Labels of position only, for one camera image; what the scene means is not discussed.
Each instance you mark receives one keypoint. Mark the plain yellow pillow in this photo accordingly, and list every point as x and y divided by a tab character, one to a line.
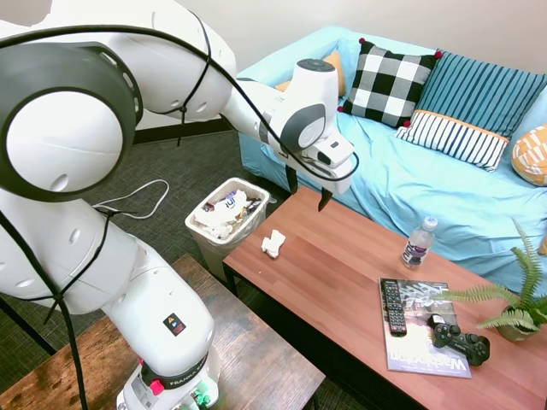
337	68

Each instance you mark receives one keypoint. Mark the grey plant pot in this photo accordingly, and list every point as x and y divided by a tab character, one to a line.
513	334

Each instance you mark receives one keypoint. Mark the black game controller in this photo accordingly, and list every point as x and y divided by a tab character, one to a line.
459	341

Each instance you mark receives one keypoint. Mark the black white checkered pillow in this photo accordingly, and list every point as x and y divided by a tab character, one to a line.
384	85

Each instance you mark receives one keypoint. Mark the reddish wood coffee table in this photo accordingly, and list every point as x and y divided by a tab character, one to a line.
325	277

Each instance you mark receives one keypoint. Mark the brown food wrapper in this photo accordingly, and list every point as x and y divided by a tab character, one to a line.
253	204

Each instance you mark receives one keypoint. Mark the small black plastic box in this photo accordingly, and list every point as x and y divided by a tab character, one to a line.
436	321

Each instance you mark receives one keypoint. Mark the magazine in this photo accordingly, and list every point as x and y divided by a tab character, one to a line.
423	363

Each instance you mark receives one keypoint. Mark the white navy striped pillow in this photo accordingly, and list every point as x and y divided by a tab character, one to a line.
453	138

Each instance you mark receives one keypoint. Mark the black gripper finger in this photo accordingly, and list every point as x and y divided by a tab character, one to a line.
325	200
293	179

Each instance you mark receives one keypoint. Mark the clear bottle with purple label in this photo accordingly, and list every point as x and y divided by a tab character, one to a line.
416	247

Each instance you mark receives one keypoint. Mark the blue striped pillow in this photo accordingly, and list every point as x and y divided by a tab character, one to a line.
478	89

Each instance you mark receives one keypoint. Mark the white trash bin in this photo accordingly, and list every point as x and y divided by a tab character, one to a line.
213	256

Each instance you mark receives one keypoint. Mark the green fern plant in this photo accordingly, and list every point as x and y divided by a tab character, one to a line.
530	265

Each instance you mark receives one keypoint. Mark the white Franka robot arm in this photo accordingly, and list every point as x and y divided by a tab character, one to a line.
64	128

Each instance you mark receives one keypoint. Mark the crumpled white paper trash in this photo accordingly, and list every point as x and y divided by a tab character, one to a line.
213	226

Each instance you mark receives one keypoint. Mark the light blue covered sofa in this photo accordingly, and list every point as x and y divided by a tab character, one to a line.
406	183

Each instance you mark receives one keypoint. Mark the orange white patterned pillow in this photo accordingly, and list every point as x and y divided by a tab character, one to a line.
532	156

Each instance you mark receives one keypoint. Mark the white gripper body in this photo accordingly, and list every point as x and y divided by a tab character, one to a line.
337	181

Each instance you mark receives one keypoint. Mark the black TV remote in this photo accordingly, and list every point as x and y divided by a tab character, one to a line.
394	307

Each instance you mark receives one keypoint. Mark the rustic wood robot table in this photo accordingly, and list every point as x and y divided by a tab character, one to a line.
265	363

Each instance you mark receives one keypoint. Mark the white tissue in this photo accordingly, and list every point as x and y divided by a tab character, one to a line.
273	244

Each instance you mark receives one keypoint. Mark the white wrapper with purple print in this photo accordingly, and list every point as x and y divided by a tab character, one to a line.
228	205

